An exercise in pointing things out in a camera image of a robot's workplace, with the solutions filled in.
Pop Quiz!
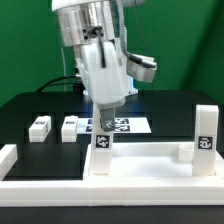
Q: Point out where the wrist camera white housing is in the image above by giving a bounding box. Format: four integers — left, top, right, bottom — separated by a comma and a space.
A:
126, 54, 157, 83

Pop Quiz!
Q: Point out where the white U-shaped fence frame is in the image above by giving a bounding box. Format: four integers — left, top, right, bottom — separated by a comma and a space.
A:
0, 145, 224, 207

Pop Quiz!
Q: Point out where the grey braided wrist cable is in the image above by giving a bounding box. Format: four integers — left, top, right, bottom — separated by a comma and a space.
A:
114, 0, 157, 69

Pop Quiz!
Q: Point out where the fiducial marker sheet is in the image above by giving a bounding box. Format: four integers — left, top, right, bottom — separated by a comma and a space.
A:
77, 117, 151, 134

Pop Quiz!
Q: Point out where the white cable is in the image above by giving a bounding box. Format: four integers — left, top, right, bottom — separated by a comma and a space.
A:
61, 46, 68, 92

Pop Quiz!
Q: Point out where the black cable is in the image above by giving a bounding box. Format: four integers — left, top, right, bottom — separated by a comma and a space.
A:
35, 75, 81, 93

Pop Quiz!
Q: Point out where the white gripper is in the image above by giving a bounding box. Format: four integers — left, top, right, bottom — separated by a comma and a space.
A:
80, 41, 125, 131

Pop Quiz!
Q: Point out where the white desk tabletop tray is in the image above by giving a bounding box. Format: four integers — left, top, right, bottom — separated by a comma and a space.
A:
81, 141, 224, 182

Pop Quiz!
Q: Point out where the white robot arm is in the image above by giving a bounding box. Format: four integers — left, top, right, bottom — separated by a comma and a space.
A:
52, 0, 144, 132

